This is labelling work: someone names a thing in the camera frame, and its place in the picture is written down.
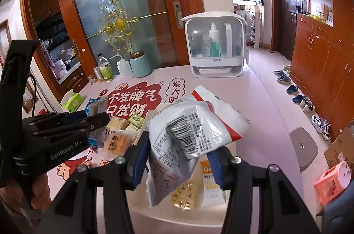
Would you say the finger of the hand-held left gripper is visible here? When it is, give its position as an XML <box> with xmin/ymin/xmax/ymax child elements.
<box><xmin>59</xmin><ymin>109</ymin><xmax>89</xmax><ymax>123</ymax></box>
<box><xmin>82</xmin><ymin>112</ymin><xmax>111</xmax><ymax>132</ymax></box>

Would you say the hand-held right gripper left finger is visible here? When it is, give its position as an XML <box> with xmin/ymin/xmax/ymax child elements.
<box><xmin>36</xmin><ymin>131</ymin><xmax>151</xmax><ymax>234</ymax></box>

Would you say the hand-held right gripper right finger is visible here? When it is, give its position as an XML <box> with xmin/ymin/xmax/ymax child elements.
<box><xmin>207</xmin><ymin>145</ymin><xmax>323</xmax><ymax>234</ymax></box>

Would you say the blue clear snack packet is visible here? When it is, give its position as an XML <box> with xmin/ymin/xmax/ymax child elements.
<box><xmin>84</xmin><ymin>97</ymin><xmax>110</xmax><ymax>147</ymax></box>

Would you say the orange cracker packet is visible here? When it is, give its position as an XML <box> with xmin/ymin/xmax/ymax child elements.
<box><xmin>103</xmin><ymin>130</ymin><xmax>131</xmax><ymax>160</ymax></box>

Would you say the white and red snack bag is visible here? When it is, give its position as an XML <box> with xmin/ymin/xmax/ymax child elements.
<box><xmin>144</xmin><ymin>85</ymin><xmax>251</xmax><ymax>208</ymax></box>

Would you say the clear bag of yellow snacks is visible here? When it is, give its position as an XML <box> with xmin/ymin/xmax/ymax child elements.
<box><xmin>169</xmin><ymin>176</ymin><xmax>204</xmax><ymax>209</ymax></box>

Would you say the person's left hand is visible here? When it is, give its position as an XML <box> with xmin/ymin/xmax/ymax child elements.
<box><xmin>0</xmin><ymin>172</ymin><xmax>52</xmax><ymax>210</ymax></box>

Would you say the green tissue box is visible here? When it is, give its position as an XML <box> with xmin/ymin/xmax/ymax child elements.
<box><xmin>60</xmin><ymin>93</ymin><xmax>84</xmax><ymax>113</ymax></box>

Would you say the orange and white packet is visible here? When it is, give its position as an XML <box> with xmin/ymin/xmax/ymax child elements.
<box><xmin>200</xmin><ymin>159</ymin><xmax>226</xmax><ymax>208</ymax></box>

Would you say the pale yellow snack packet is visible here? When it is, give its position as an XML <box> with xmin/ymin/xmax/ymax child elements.
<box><xmin>106</xmin><ymin>116</ymin><xmax>130</xmax><ymax>132</ymax></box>

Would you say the green yellow snack packet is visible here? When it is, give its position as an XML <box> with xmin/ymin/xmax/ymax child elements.
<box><xmin>128</xmin><ymin>115</ymin><xmax>146</xmax><ymax>129</ymax></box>

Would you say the small glass jar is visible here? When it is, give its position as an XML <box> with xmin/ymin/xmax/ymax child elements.
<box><xmin>93</xmin><ymin>67</ymin><xmax>104</xmax><ymax>83</ymax></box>

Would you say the glass bottle with green label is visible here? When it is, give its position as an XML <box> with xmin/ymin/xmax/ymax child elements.
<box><xmin>97</xmin><ymin>53</ymin><xmax>115</xmax><ymax>82</ymax></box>

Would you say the white jar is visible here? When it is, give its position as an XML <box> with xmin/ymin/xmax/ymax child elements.
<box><xmin>109</xmin><ymin>54</ymin><xmax>133</xmax><ymax>78</ymax></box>

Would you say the teal canister with brown lid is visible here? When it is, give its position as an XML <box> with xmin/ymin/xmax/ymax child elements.
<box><xmin>129</xmin><ymin>50</ymin><xmax>152</xmax><ymax>78</ymax></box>

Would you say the grey stool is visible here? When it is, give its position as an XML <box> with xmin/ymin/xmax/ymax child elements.
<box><xmin>289</xmin><ymin>127</ymin><xmax>319</xmax><ymax>172</ymax></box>

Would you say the sliding glass door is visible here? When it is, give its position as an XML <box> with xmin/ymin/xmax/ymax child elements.
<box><xmin>54</xmin><ymin>0</ymin><xmax>201</xmax><ymax>78</ymax></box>

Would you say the white and black sneaker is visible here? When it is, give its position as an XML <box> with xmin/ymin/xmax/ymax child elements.
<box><xmin>310</xmin><ymin>115</ymin><xmax>332</xmax><ymax>141</ymax></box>

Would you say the pink plastic stool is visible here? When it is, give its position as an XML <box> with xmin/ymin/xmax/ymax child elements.
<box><xmin>313</xmin><ymin>161</ymin><xmax>352</xmax><ymax>205</ymax></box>

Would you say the teal bottle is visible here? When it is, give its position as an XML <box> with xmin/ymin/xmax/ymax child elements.
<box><xmin>210</xmin><ymin>41</ymin><xmax>221</xmax><ymax>57</ymax></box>

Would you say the white countertop appliance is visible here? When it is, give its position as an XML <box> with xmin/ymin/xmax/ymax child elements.
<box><xmin>181</xmin><ymin>11</ymin><xmax>248</xmax><ymax>79</ymax></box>

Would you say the cardboard box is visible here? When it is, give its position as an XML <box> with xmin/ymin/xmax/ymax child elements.
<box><xmin>323</xmin><ymin>127</ymin><xmax>354</xmax><ymax>176</ymax></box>

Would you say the white lotion bottle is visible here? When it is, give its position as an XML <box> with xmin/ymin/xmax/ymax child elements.
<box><xmin>208</xmin><ymin>22</ymin><xmax>219</xmax><ymax>42</ymax></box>

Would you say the white shoe rack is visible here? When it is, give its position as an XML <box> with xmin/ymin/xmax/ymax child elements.
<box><xmin>250</xmin><ymin>5</ymin><xmax>263</xmax><ymax>48</ymax></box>

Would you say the wooden cabinet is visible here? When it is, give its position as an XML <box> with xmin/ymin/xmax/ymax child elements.
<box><xmin>288</xmin><ymin>0</ymin><xmax>354</xmax><ymax>139</ymax></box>

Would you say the dark front door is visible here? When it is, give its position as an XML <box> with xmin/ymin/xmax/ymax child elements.
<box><xmin>277</xmin><ymin>0</ymin><xmax>300</xmax><ymax>61</ymax></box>

